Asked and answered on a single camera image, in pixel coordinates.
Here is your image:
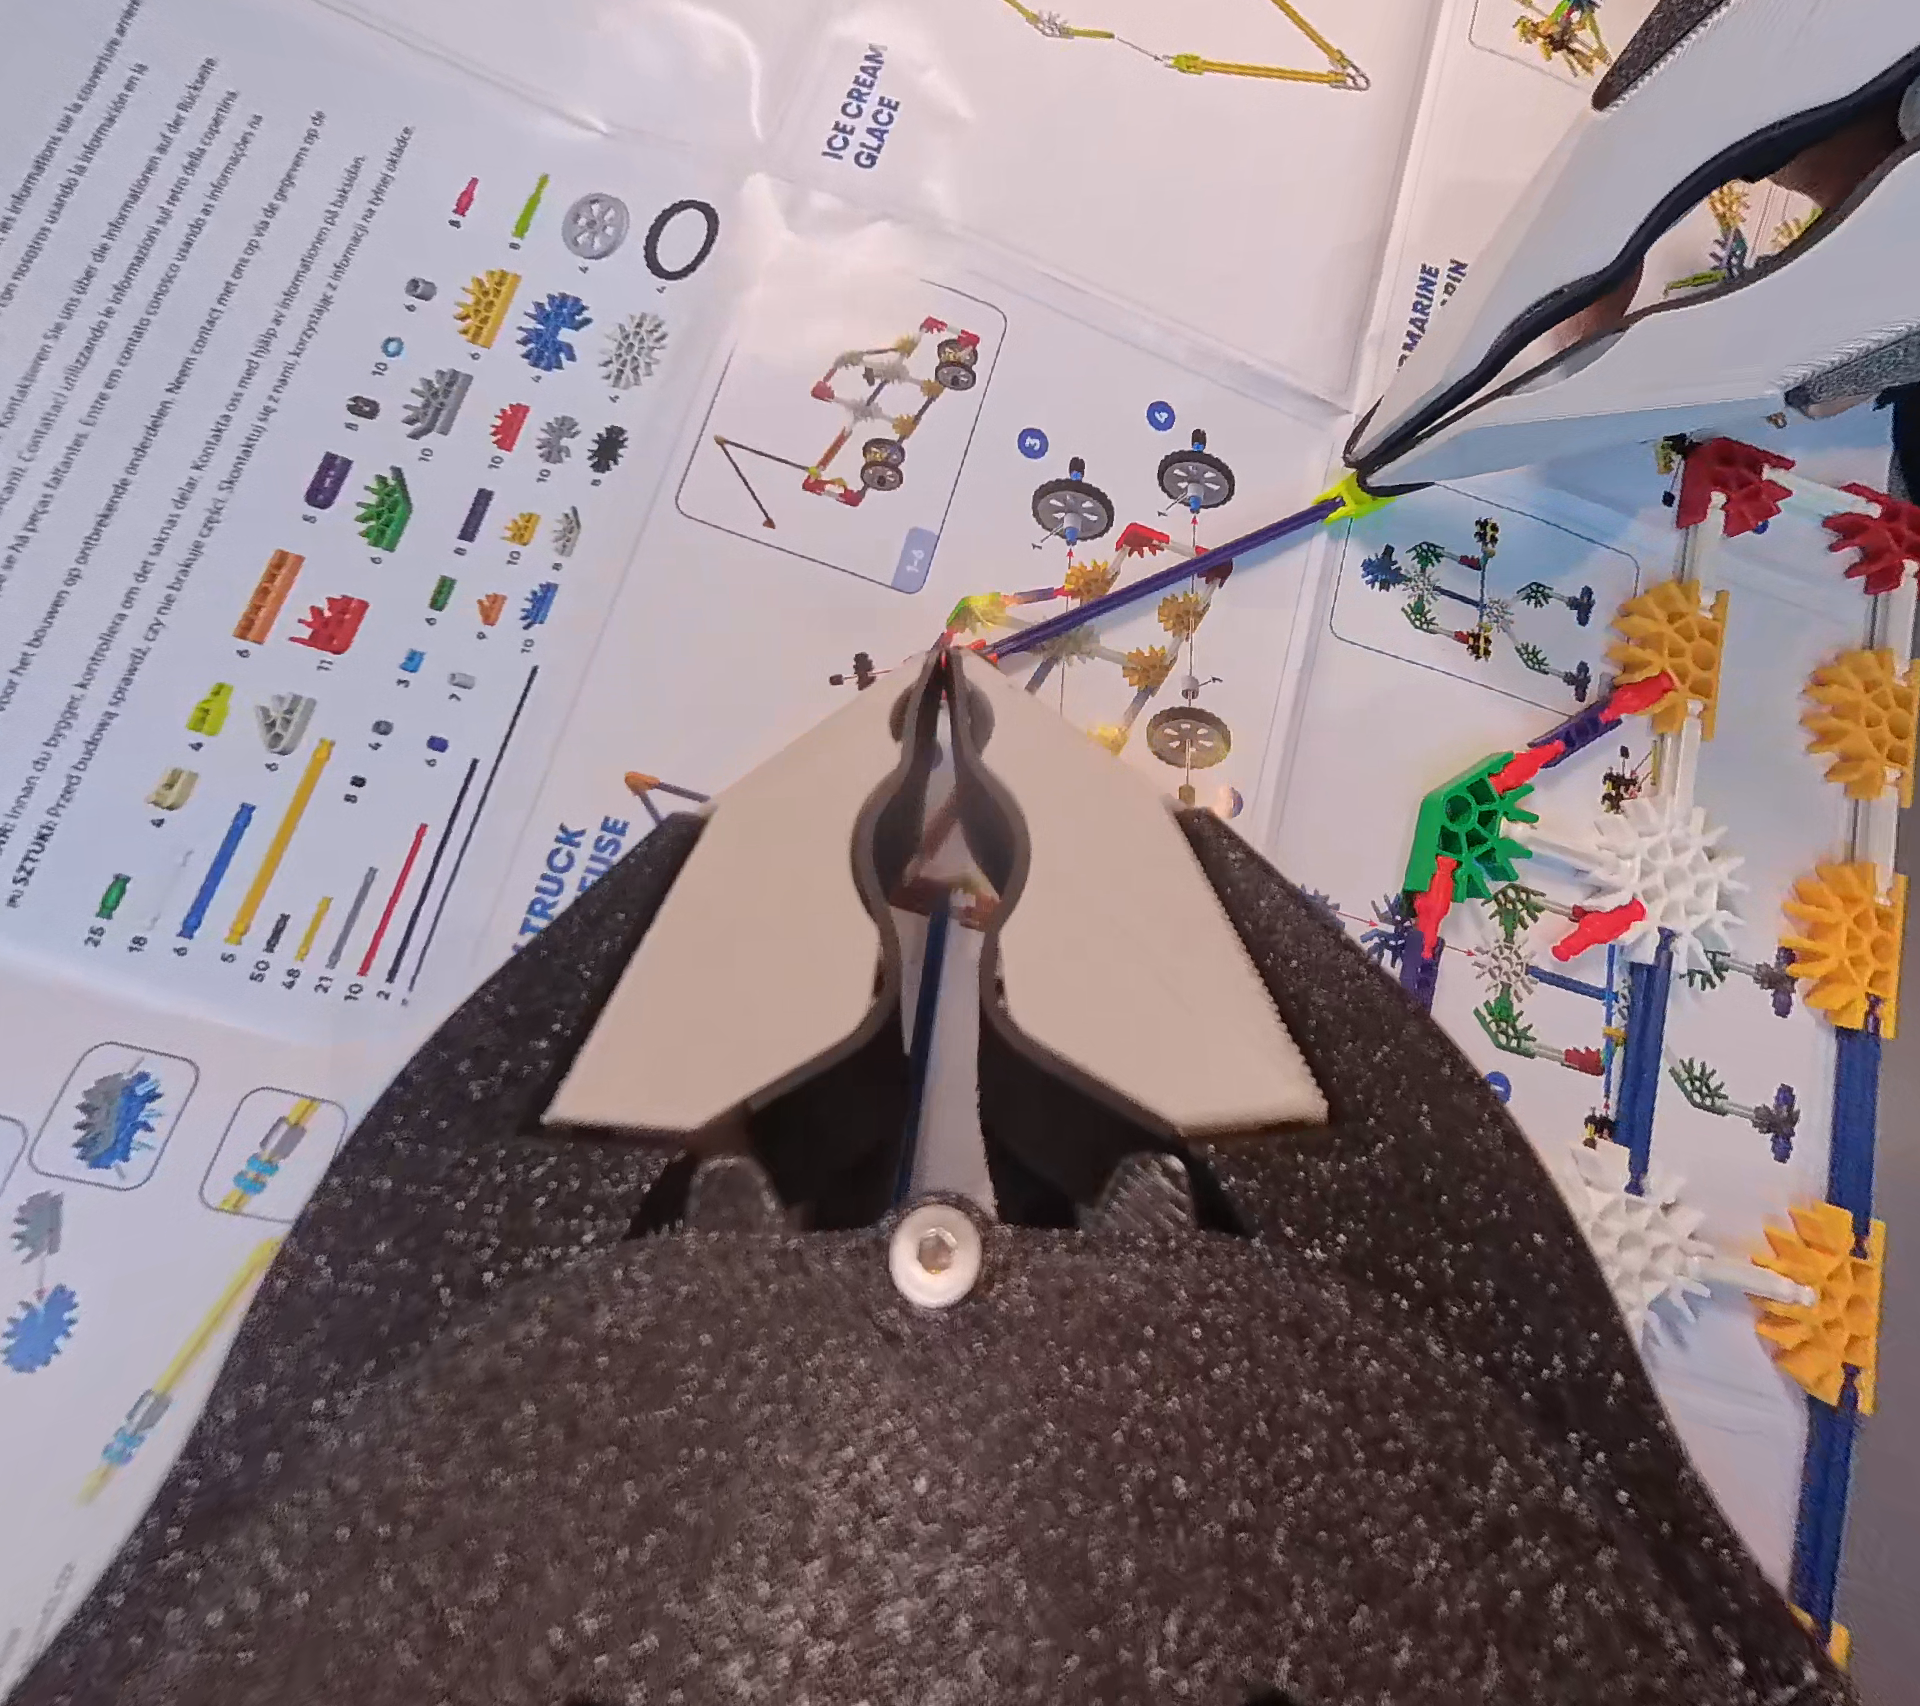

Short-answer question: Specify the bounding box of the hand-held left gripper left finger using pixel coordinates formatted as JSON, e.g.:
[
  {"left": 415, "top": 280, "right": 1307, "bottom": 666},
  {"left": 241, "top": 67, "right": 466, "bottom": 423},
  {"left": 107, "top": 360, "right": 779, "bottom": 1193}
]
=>
[{"left": 540, "top": 655, "right": 957, "bottom": 1213}]

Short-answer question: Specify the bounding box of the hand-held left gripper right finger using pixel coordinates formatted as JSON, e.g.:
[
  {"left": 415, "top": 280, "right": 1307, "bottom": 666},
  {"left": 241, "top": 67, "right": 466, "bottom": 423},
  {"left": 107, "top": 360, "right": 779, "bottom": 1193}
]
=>
[{"left": 946, "top": 650, "right": 1329, "bottom": 1221}]

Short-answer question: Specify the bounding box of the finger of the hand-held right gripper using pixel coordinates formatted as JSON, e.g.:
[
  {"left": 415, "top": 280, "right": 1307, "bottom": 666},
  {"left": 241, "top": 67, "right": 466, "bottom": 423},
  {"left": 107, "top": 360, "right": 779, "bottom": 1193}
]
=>
[
  {"left": 1345, "top": 0, "right": 1920, "bottom": 466},
  {"left": 1367, "top": 71, "right": 1920, "bottom": 472}
]

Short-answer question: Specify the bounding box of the blue plastic rod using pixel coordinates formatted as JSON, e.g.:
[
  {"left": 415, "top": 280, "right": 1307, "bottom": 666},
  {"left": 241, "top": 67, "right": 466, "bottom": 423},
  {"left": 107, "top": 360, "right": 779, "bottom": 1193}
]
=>
[{"left": 892, "top": 655, "right": 996, "bottom": 1204}]

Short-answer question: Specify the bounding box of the purple plastic rod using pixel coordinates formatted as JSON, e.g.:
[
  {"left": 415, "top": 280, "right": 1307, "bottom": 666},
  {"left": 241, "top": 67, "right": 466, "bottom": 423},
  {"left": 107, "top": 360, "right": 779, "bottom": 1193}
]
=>
[{"left": 984, "top": 497, "right": 1350, "bottom": 668}]

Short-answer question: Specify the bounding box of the white building instruction sheet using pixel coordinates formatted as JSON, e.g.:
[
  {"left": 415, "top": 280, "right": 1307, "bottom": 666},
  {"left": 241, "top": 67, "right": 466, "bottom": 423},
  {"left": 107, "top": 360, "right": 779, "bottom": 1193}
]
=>
[{"left": 0, "top": 0, "right": 1920, "bottom": 1706}]

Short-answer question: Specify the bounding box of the colourful rod connector frame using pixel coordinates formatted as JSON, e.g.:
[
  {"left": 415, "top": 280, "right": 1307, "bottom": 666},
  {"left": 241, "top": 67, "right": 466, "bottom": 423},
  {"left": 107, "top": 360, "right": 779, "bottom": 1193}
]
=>
[{"left": 1391, "top": 426, "right": 1920, "bottom": 1677}]

